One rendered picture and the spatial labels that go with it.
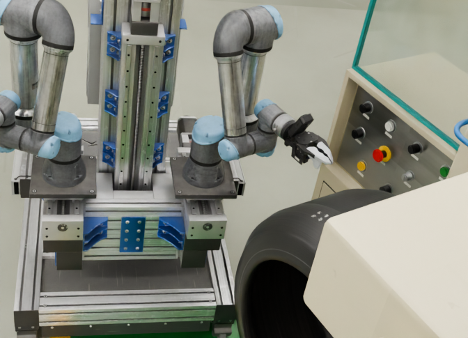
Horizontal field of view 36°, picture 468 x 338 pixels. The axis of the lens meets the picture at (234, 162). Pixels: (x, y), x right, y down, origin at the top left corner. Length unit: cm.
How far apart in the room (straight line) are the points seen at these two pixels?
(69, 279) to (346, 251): 214
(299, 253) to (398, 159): 95
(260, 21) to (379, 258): 156
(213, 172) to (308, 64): 255
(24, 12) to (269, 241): 114
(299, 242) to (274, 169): 254
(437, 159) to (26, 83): 130
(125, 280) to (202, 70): 212
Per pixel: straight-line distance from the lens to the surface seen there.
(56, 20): 222
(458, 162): 155
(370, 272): 83
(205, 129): 246
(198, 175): 254
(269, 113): 237
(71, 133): 241
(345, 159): 246
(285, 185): 382
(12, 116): 233
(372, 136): 233
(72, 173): 250
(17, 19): 226
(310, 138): 228
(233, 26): 227
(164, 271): 295
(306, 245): 137
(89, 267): 295
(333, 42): 535
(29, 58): 235
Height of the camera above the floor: 234
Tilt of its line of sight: 37 degrees down
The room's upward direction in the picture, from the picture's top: 10 degrees clockwise
